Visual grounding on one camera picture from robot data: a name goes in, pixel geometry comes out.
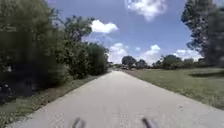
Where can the grey paved path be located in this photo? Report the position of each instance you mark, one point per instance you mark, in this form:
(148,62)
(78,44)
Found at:
(116,96)

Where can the distant row of trees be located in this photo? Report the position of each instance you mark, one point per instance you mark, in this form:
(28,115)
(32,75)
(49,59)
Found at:
(171,61)

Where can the robot's own part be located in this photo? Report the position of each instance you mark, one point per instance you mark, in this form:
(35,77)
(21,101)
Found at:
(77,124)
(147,124)

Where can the wide grass field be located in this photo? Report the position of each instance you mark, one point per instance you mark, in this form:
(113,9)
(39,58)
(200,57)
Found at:
(180,81)

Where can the dense row of trees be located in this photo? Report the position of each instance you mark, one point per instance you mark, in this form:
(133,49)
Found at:
(33,50)

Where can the grass verge strip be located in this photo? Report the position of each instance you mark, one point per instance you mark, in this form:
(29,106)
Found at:
(20,108)

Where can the tall leafy tree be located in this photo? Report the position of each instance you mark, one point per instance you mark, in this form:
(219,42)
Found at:
(210,33)

